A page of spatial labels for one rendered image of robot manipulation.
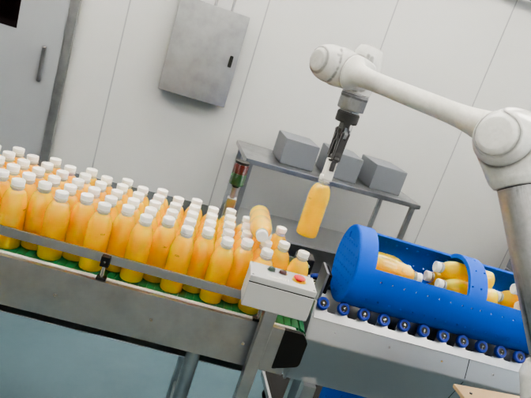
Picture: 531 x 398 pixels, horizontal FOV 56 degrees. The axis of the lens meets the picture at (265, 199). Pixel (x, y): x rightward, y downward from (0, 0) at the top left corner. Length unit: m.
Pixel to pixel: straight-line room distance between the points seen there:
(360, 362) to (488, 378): 0.47
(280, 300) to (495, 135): 0.73
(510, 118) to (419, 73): 4.14
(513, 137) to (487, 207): 4.90
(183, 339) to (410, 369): 0.80
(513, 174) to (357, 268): 0.68
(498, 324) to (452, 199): 3.92
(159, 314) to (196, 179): 3.38
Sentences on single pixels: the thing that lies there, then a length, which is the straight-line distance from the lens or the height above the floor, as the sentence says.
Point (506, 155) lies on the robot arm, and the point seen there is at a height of 1.64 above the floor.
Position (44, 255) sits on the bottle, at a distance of 1.68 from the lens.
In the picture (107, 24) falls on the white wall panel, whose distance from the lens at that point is 4.78.
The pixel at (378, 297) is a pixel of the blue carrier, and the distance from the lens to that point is 1.75.
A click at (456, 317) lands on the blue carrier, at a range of 1.87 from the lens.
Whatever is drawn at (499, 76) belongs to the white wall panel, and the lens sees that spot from 5.72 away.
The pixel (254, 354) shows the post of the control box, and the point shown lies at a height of 0.83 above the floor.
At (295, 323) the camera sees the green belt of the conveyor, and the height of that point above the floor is 0.90.
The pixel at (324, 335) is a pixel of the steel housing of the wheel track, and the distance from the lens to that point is 1.79.
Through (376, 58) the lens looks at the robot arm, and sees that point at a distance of 1.63.
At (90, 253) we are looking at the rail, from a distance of 1.62.
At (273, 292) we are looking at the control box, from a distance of 1.46.
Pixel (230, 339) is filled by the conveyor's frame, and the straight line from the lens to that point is 1.67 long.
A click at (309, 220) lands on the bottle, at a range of 1.69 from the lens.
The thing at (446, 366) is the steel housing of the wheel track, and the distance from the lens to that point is 1.97.
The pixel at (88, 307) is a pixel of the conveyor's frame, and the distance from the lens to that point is 1.68.
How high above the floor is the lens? 1.68
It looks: 15 degrees down
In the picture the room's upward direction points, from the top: 18 degrees clockwise
